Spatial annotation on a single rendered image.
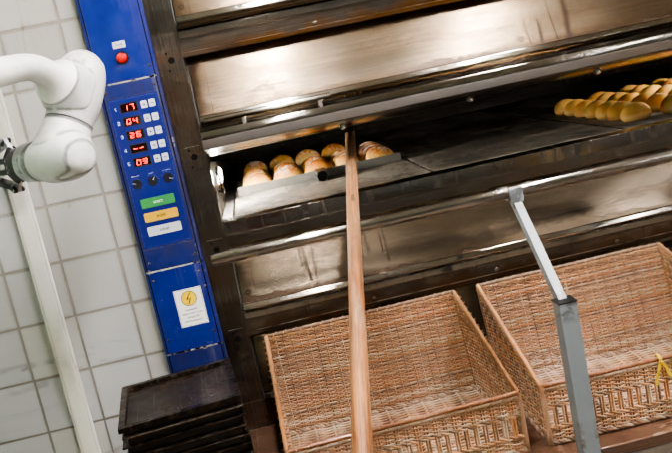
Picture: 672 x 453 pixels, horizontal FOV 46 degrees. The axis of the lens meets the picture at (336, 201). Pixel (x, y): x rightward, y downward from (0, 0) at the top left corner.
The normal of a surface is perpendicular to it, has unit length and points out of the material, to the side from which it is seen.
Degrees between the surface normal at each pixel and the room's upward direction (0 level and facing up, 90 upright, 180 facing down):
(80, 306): 90
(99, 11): 90
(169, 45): 90
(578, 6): 70
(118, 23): 90
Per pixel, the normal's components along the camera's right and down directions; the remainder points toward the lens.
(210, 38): 0.11, 0.14
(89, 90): 0.86, 0.04
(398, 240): 0.04, -0.19
